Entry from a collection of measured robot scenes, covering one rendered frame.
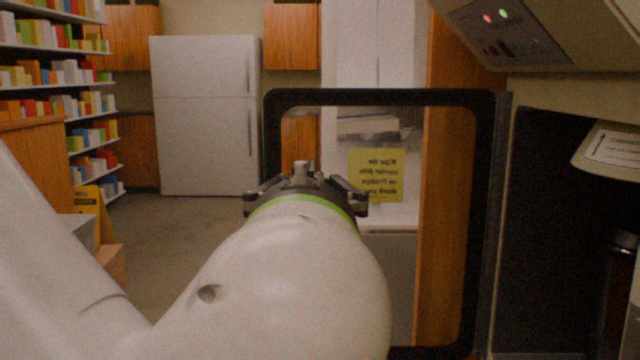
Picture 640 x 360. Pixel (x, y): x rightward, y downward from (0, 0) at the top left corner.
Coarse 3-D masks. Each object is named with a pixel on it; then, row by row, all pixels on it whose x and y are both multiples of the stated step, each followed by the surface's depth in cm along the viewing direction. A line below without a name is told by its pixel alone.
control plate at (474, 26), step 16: (480, 0) 44; (496, 0) 41; (512, 0) 39; (448, 16) 55; (464, 16) 51; (480, 16) 47; (496, 16) 44; (512, 16) 41; (528, 16) 39; (464, 32) 55; (480, 32) 51; (496, 32) 47; (512, 32) 44; (528, 32) 41; (544, 32) 38; (480, 48) 55; (496, 48) 51; (528, 48) 44; (544, 48) 41; (560, 48) 39; (496, 64) 55; (512, 64) 51; (528, 64) 47; (544, 64) 44; (560, 64) 41
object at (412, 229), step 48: (288, 144) 62; (336, 144) 62; (384, 144) 62; (432, 144) 62; (384, 192) 63; (432, 192) 63; (384, 240) 65; (432, 240) 65; (432, 288) 67; (432, 336) 68
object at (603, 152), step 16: (592, 128) 47; (608, 128) 44; (624, 128) 42; (592, 144) 45; (608, 144) 43; (624, 144) 42; (576, 160) 47; (592, 160) 44; (608, 160) 43; (624, 160) 41; (608, 176) 42; (624, 176) 41
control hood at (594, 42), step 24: (432, 0) 56; (456, 0) 49; (528, 0) 37; (552, 0) 34; (576, 0) 31; (600, 0) 29; (624, 0) 29; (552, 24) 36; (576, 24) 34; (600, 24) 31; (624, 24) 29; (576, 48) 36; (600, 48) 33; (624, 48) 31; (600, 72) 37; (624, 72) 36
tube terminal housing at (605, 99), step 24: (528, 72) 54; (552, 72) 49; (576, 72) 44; (528, 96) 54; (552, 96) 49; (576, 96) 44; (600, 96) 40; (624, 96) 37; (624, 120) 37; (504, 192) 62
